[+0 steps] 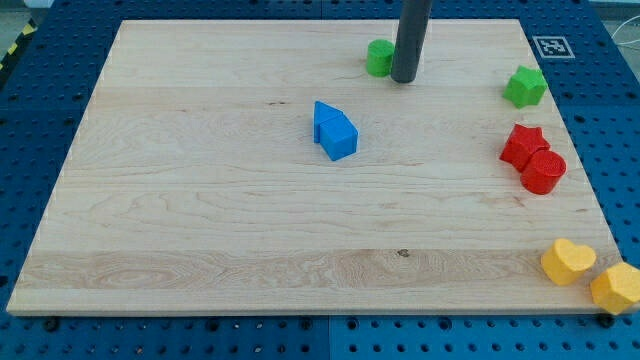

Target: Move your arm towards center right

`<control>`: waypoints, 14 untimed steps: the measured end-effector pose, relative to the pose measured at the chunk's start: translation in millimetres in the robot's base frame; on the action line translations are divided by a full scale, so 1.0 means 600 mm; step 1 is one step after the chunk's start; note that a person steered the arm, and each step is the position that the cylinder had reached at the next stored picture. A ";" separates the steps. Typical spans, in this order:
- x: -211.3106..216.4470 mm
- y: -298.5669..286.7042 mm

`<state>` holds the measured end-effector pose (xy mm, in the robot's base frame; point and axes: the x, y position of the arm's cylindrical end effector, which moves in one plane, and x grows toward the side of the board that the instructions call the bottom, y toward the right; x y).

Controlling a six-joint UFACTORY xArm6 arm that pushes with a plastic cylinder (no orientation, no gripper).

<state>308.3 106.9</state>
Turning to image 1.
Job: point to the blue cube block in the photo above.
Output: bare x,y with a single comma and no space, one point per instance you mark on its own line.
338,137

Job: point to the light wooden board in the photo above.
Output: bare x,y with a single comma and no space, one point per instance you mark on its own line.
193,186

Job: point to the green cylinder block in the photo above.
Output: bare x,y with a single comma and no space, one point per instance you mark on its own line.
380,54

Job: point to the grey cylindrical robot stick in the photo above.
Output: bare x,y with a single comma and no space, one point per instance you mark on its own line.
412,26

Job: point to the red star block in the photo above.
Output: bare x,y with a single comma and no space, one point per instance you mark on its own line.
522,143

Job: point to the red cylinder block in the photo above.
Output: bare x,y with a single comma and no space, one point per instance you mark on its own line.
543,171

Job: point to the green star block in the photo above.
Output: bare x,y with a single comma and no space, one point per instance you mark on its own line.
525,87

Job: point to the yellow heart block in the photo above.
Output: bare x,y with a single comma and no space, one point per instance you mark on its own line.
564,262

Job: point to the white fiducial marker tag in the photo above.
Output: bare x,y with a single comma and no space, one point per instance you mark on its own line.
553,47

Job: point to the yellow hexagon block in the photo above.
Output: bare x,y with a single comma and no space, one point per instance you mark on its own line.
616,289

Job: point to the yellow black hazard tape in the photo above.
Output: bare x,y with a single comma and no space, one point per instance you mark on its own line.
15,45

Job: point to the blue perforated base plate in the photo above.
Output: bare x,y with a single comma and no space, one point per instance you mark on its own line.
46,92

